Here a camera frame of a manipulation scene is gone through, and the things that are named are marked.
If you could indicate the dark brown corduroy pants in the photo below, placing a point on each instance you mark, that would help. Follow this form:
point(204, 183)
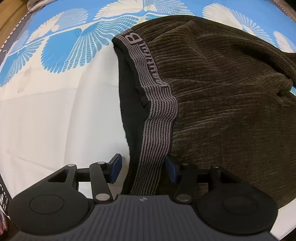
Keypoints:
point(206, 94)

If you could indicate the wooden bed headboard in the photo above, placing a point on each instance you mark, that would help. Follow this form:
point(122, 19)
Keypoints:
point(11, 12)

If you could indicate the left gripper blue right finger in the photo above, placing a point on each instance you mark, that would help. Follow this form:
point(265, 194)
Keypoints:
point(183, 180)

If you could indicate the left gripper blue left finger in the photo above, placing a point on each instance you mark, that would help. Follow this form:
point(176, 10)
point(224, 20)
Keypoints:
point(102, 174)

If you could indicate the blue white patterned bedsheet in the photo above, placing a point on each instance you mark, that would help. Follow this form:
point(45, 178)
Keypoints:
point(60, 113)

